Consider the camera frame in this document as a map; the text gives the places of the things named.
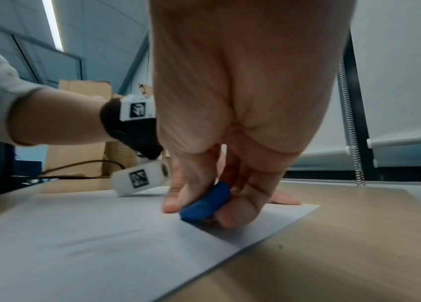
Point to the person's right hand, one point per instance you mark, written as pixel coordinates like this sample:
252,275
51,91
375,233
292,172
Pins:
247,73

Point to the person's left hand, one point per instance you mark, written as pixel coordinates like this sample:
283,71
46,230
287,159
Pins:
286,200

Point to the blue eraser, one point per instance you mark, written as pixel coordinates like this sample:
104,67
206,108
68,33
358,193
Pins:
206,203

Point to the white paper sheet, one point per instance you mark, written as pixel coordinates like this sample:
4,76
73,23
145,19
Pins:
83,250

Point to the person's left forearm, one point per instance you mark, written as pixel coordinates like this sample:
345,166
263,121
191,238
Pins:
61,118

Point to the narrow white roller blind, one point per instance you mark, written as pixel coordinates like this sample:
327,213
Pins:
325,153

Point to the wide white roller blind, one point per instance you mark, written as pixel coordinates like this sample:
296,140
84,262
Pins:
404,73

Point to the small cardboard box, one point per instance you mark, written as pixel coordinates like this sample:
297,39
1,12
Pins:
83,88

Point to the large cardboard box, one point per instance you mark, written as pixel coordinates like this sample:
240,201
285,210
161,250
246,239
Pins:
72,159

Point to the ceiling light strip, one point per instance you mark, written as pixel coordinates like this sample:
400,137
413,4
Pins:
54,26

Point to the black window frame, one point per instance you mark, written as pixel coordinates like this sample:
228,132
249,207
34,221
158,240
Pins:
361,118

